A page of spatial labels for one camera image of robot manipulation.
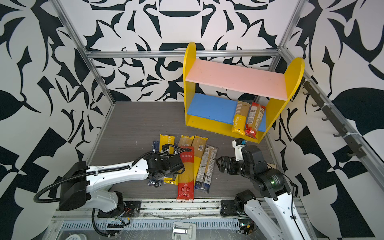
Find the yellow pink blue shelf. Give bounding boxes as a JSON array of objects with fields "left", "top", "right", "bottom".
[{"left": 183, "top": 42, "right": 305, "bottom": 143}]

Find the aluminium cage frame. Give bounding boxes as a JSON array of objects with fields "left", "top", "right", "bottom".
[{"left": 49, "top": 0, "right": 384, "bottom": 190}]

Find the white latch bracket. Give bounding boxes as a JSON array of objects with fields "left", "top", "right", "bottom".
[{"left": 171, "top": 222, "right": 197, "bottom": 240}]

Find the white clock left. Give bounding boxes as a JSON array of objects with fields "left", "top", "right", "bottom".
[{"left": 65, "top": 234, "right": 88, "bottom": 240}]

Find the yellow spaghetti bag back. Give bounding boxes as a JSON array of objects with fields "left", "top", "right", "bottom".
[{"left": 192, "top": 136, "right": 208, "bottom": 181}]

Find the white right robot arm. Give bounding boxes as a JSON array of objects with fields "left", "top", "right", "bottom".
[{"left": 216, "top": 144, "right": 311, "bottom": 240}]

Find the small red spaghetti bag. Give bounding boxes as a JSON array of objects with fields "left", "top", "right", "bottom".
[{"left": 245, "top": 103, "right": 266, "bottom": 139}]

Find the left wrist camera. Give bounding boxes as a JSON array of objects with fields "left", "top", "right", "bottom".
[{"left": 151, "top": 171, "right": 166, "bottom": 188}]

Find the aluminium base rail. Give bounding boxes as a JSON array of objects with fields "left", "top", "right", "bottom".
[{"left": 125, "top": 197, "right": 307, "bottom": 218}]

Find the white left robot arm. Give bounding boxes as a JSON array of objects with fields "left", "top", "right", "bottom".
[{"left": 33, "top": 149, "right": 190, "bottom": 218}]

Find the yellow spaghetti bag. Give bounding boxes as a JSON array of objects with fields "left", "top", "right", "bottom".
[
  {"left": 159, "top": 135, "right": 178, "bottom": 185},
  {"left": 192, "top": 136, "right": 208, "bottom": 181},
  {"left": 232, "top": 101, "right": 251, "bottom": 136},
  {"left": 164, "top": 135, "right": 194, "bottom": 186}
]

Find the clear white label spaghetti bag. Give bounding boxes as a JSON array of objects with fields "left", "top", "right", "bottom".
[{"left": 195, "top": 146, "right": 218, "bottom": 194}]

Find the yellow spaghetti bag front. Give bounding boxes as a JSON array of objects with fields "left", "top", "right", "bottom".
[{"left": 232, "top": 101, "right": 251, "bottom": 136}]

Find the long red spaghetti bag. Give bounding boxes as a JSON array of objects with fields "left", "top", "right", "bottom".
[{"left": 177, "top": 147, "right": 195, "bottom": 201}]

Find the white cable duct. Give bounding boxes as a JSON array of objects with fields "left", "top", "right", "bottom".
[{"left": 61, "top": 219, "right": 240, "bottom": 231}]

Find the blue Barilla pasta box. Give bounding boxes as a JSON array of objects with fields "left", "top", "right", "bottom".
[{"left": 148, "top": 141, "right": 179, "bottom": 188}]

